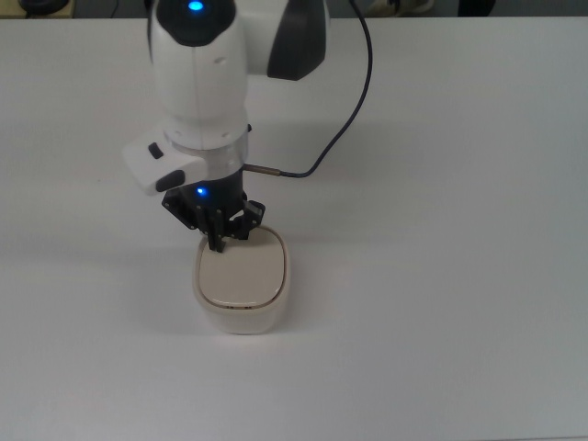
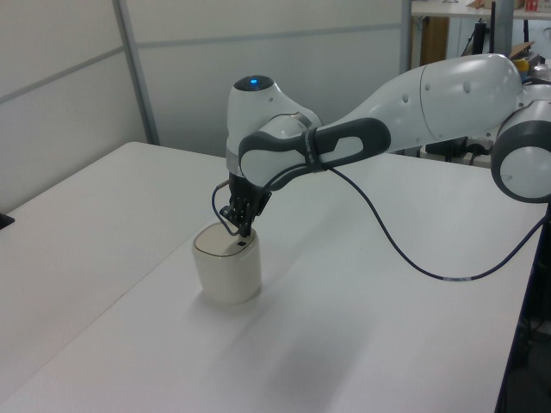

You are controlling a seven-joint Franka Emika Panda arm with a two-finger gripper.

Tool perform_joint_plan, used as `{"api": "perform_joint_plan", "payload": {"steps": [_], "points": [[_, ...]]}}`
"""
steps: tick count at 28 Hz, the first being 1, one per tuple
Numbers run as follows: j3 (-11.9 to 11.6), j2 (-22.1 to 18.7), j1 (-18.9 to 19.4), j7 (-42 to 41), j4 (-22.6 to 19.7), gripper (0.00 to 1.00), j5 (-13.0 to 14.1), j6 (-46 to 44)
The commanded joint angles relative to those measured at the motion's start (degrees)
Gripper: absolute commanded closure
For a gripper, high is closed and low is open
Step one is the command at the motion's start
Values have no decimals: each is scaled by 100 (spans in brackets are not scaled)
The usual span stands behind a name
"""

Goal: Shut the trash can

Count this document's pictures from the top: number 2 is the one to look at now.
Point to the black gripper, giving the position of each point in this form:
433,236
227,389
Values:
241,189

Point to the small white lidded trash can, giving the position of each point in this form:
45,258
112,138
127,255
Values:
228,277

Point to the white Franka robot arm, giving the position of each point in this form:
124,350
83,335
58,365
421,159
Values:
456,99

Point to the black box under desk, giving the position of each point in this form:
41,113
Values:
445,150

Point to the black table clamp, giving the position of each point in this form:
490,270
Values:
5,220

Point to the brown cardboard panel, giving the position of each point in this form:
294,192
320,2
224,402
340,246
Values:
435,38

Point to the white background desk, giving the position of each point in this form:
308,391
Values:
465,10

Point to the thin black pole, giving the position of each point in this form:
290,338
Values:
493,26

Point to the small yellow object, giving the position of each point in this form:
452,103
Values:
522,64

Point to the small red box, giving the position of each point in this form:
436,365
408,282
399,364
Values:
534,4

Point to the grey metal partition post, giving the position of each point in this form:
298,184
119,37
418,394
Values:
138,77

